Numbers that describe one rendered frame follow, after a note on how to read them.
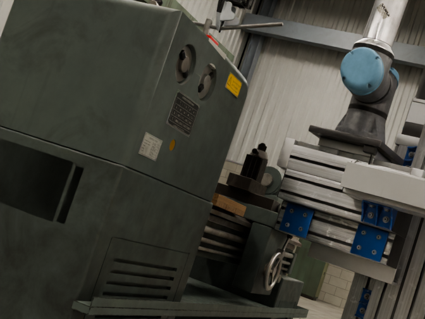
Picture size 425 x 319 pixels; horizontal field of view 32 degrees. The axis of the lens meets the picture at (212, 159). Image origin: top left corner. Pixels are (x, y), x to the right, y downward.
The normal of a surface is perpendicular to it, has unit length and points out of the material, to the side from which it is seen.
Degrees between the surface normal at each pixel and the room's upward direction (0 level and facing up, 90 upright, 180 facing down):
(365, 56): 97
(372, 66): 97
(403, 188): 90
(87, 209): 90
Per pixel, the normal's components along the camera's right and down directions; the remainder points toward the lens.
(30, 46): -0.35, -0.20
